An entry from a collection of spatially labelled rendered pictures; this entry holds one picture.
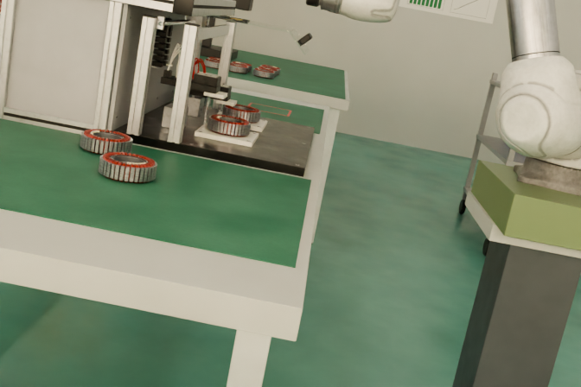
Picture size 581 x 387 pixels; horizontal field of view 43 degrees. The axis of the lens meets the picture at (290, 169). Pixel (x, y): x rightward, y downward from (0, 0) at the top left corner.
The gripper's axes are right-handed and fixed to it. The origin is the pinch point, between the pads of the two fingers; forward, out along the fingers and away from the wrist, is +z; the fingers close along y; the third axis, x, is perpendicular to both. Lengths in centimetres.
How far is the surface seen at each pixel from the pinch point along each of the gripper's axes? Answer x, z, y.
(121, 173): -42, 8, -76
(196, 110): -39.1, 9.1, 0.3
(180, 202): -44, -5, -81
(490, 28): 10, -168, 512
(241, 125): -36.8, -7.2, -24.4
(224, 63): -26.2, 6.5, 22.1
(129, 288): -46, -6, -118
